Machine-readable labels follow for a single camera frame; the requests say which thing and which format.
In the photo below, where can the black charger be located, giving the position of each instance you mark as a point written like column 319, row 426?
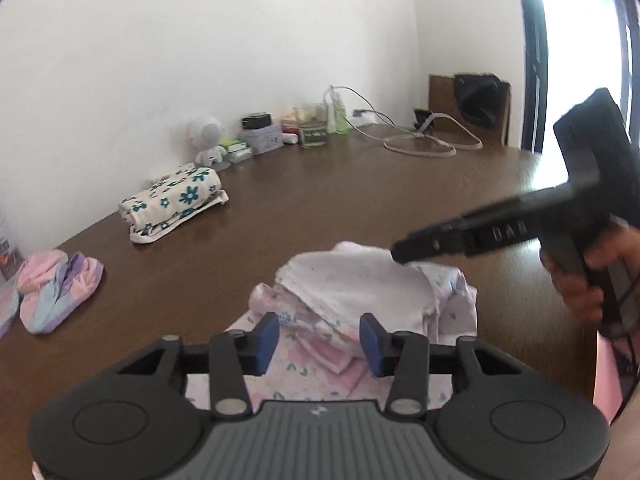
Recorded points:
column 256, row 122

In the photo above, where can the black bag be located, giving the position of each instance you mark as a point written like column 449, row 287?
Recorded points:
column 477, row 100

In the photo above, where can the pink floral dress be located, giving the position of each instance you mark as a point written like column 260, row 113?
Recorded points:
column 360, row 285

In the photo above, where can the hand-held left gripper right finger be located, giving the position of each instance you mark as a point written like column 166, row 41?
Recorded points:
column 372, row 345

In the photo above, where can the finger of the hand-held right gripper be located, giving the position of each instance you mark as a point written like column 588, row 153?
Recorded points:
column 430, row 245

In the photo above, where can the person's right hand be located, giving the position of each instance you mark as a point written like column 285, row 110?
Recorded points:
column 575, row 290

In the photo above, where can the red white tube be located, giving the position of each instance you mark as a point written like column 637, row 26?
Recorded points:
column 290, row 137

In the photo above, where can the green white small box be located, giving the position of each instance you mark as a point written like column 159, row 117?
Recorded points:
column 231, row 145
column 240, row 156

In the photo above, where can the folded cream teal-flower cloth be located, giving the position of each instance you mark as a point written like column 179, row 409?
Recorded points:
column 170, row 202

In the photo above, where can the black phone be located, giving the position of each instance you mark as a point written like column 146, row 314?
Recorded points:
column 424, row 120

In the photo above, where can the pastel pink purple garment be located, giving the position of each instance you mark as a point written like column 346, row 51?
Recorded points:
column 60, row 285
column 7, row 310

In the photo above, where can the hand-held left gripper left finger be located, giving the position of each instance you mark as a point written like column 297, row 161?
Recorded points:
column 266, row 342

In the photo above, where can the white small bottle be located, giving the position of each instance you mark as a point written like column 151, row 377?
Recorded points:
column 331, row 117

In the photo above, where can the white power strip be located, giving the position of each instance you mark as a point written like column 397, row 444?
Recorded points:
column 364, row 117

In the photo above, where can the green spray bottle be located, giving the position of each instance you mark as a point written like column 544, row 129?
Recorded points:
column 341, row 117

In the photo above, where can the small white round fan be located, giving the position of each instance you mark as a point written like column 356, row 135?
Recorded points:
column 205, row 135

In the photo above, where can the tea drink bottle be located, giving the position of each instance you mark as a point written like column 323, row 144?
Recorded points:
column 7, row 250

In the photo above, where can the clear drinking glass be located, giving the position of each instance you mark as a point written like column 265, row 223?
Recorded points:
column 311, row 132

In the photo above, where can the wooden chair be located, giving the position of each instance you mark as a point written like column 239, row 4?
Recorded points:
column 442, row 95

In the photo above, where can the black door frame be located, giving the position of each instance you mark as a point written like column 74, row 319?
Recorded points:
column 532, row 60

